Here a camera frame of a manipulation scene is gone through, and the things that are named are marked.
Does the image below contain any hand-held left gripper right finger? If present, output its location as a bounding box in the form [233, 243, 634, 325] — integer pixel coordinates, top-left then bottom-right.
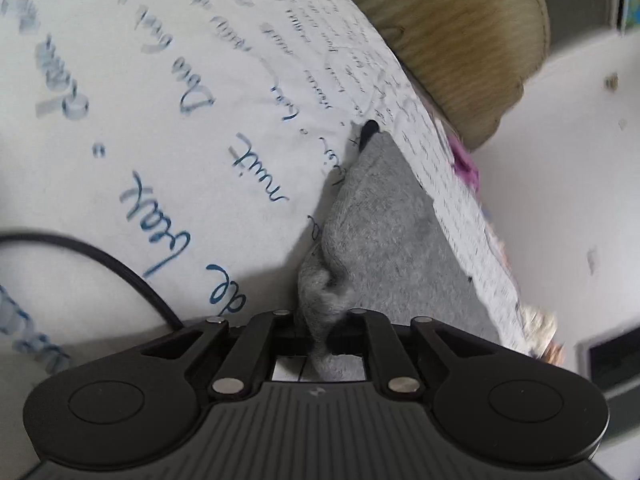
[327, 308, 482, 397]

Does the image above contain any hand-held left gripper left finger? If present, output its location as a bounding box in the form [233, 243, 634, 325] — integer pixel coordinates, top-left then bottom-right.
[141, 309, 297, 397]

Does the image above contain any grey knit garment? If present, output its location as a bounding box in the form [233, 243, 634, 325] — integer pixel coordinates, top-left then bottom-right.
[297, 132, 502, 382]

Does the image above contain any navy blue garment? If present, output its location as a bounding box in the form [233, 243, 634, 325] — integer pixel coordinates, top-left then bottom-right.
[359, 120, 381, 153]

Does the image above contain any floral cloth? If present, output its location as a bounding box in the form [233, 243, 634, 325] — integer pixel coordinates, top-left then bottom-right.
[520, 305, 568, 363]

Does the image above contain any purple cloth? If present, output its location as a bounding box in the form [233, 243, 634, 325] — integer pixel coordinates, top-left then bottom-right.
[449, 130, 482, 193]

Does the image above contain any dark framed panel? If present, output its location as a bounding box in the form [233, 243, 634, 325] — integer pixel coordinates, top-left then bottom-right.
[576, 326, 640, 411]

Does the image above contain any white printed quilt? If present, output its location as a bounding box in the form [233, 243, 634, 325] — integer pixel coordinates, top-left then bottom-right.
[0, 0, 548, 376]

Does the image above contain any olive green padded headboard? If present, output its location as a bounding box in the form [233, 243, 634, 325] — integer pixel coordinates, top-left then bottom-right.
[320, 0, 552, 152]

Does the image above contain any thick black cable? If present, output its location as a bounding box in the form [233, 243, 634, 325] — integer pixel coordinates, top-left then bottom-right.
[0, 231, 187, 332]

